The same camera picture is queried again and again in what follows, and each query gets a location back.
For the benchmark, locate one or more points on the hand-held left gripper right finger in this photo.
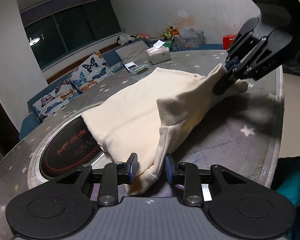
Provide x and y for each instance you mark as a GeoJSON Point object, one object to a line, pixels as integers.
{"type": "Point", "coordinates": [168, 167]}

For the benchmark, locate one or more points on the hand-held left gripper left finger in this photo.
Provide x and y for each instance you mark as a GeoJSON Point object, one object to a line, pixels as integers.
{"type": "Point", "coordinates": [133, 167]}

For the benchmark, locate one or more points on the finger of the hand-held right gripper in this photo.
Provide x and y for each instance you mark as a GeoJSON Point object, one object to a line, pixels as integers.
{"type": "Point", "coordinates": [250, 67]}
{"type": "Point", "coordinates": [245, 42]}

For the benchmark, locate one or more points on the cream long-sleeve top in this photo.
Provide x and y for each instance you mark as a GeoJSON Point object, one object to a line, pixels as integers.
{"type": "Point", "coordinates": [130, 112]}

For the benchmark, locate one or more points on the red box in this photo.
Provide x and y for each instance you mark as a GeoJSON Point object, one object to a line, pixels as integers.
{"type": "Point", "coordinates": [228, 42]}

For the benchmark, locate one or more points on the clear plastic storage box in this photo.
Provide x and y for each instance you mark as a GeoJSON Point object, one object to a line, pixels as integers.
{"type": "Point", "coordinates": [190, 38]}

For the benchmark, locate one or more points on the grey star-printed tablecloth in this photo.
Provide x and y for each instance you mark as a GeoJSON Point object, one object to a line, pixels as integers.
{"type": "Point", "coordinates": [227, 142]}

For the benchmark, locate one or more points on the round black induction cooktop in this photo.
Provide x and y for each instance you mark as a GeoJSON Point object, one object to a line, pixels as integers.
{"type": "Point", "coordinates": [65, 155]}

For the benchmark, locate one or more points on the green packet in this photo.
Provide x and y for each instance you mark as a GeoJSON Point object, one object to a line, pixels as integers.
{"type": "Point", "coordinates": [168, 46]}

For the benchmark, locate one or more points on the neon green and black toy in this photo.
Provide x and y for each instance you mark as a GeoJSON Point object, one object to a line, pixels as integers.
{"type": "Point", "coordinates": [168, 34]}

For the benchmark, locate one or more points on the white tissue box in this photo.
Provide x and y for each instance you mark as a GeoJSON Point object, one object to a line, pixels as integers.
{"type": "Point", "coordinates": [158, 53]}

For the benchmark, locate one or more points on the clear plastic case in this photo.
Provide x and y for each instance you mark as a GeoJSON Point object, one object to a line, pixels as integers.
{"type": "Point", "coordinates": [139, 70]}

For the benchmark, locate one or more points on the pink and orange soft toy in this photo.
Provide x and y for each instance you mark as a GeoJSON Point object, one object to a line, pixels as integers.
{"type": "Point", "coordinates": [144, 36]}

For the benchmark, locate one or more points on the white remote control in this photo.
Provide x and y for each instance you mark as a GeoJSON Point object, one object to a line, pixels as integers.
{"type": "Point", "coordinates": [130, 66]}

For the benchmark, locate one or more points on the butterfly print pillow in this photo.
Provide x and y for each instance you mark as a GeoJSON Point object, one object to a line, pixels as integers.
{"type": "Point", "coordinates": [52, 102]}
{"type": "Point", "coordinates": [90, 71]}

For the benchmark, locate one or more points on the blue sofa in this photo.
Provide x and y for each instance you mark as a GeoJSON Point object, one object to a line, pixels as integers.
{"type": "Point", "coordinates": [27, 127]}

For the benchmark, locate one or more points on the plain grey pillow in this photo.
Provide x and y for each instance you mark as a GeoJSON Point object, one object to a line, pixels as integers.
{"type": "Point", "coordinates": [131, 51]}

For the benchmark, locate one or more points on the black and white plush toy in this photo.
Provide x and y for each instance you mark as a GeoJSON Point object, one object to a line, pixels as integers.
{"type": "Point", "coordinates": [125, 39]}

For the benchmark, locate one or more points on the teal clothing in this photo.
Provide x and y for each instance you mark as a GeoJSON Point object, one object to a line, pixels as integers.
{"type": "Point", "coordinates": [295, 195]}

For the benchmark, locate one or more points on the dark window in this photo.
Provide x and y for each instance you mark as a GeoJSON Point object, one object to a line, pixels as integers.
{"type": "Point", "coordinates": [72, 30]}

